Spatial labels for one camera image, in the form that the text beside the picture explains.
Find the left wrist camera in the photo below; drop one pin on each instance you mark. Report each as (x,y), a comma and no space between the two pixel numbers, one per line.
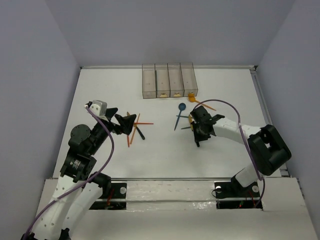
(97,107)

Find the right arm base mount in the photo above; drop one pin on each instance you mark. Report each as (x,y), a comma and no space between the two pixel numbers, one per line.
(227,199)

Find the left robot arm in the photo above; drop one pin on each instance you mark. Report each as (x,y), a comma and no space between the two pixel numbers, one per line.
(78,187)

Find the yellow orange spoon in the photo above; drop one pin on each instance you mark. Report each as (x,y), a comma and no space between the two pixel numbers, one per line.
(192,99)

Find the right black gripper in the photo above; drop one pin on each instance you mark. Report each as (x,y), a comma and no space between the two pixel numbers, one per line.
(198,137)

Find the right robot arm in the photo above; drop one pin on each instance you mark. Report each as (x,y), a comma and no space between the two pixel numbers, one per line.
(266,149)

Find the blue spoon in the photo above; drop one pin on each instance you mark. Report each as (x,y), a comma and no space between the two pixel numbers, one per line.
(181,107)

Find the orange chopstick long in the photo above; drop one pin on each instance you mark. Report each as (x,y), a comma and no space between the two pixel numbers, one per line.
(143,123)

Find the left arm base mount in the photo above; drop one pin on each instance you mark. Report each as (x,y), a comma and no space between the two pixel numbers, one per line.
(115,199)

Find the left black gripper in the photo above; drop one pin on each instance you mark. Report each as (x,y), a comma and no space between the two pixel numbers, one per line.
(114,120)

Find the gold knife black handle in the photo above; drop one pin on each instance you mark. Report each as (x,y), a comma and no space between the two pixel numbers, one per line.
(190,119)
(138,130)

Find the yellow orange chopstick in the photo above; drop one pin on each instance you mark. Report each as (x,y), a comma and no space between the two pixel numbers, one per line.
(134,130)

